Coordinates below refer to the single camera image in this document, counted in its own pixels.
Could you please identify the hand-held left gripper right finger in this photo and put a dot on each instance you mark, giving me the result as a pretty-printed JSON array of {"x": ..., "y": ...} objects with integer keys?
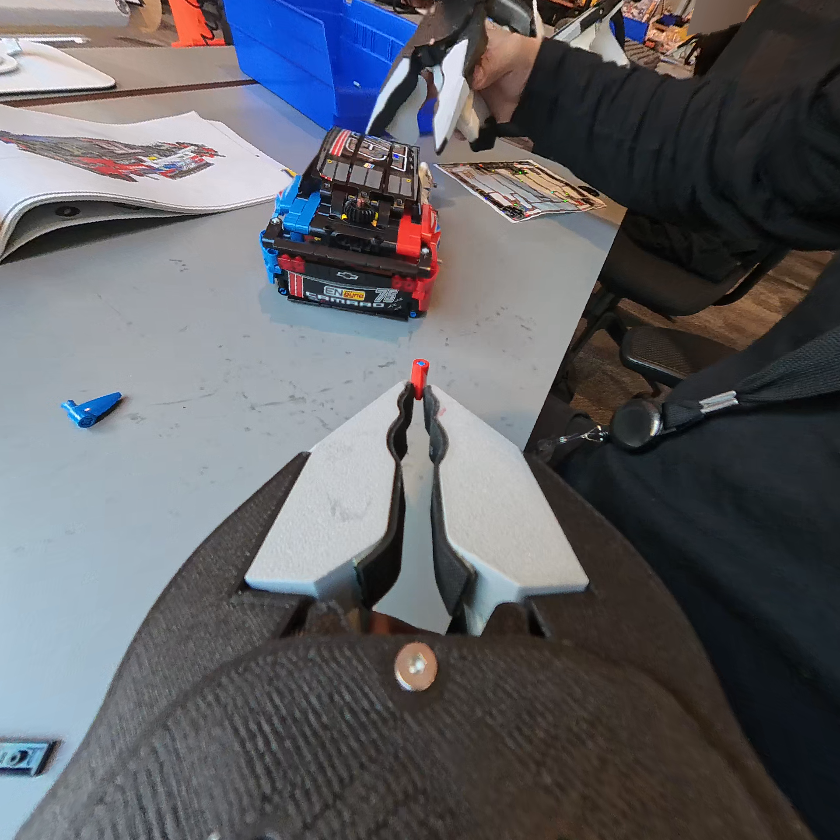
[{"x": 512, "y": 525}]

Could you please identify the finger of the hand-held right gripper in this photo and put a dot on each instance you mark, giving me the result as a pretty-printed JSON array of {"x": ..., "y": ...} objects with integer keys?
[
  {"x": 453, "y": 92},
  {"x": 397, "y": 98}
]

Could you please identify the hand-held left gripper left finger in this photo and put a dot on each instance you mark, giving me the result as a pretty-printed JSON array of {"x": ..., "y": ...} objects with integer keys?
[{"x": 321, "y": 518}]

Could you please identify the holographic sticker sheet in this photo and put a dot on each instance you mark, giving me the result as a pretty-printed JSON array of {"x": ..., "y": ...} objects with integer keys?
[{"x": 525, "y": 187}]

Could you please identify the red white blue toy car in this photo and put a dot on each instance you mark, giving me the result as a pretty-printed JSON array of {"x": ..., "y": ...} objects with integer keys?
[{"x": 354, "y": 229}]

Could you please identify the red pointed toy piece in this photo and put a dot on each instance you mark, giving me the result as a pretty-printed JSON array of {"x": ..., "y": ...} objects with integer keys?
[{"x": 419, "y": 377}]

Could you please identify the blue curved toy brick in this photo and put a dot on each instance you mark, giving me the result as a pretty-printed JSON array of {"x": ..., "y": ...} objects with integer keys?
[{"x": 92, "y": 410}]

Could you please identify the instruction booklet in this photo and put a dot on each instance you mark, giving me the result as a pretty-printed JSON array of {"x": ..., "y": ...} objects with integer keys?
[{"x": 98, "y": 170}]

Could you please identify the person's right forearm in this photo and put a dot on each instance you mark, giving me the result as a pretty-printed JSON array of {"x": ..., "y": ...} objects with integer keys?
[{"x": 656, "y": 131}]

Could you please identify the person's right hand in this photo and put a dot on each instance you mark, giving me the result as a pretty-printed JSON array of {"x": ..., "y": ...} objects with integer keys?
[{"x": 508, "y": 65}]

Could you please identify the blue plastic bin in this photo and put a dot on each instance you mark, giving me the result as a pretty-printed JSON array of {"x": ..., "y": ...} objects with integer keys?
[{"x": 295, "y": 52}]

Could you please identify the black badge reel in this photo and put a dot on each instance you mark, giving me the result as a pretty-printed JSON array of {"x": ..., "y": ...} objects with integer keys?
[{"x": 635, "y": 424}]

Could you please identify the orange plastic object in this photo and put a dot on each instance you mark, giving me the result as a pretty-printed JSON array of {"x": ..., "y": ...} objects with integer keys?
[{"x": 193, "y": 23}]

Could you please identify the black office chair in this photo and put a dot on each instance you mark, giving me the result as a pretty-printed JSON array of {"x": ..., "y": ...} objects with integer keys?
[
  {"x": 676, "y": 275},
  {"x": 669, "y": 354}
]

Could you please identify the small dark framed label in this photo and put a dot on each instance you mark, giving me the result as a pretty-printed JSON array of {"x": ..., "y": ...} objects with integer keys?
[{"x": 23, "y": 759}]

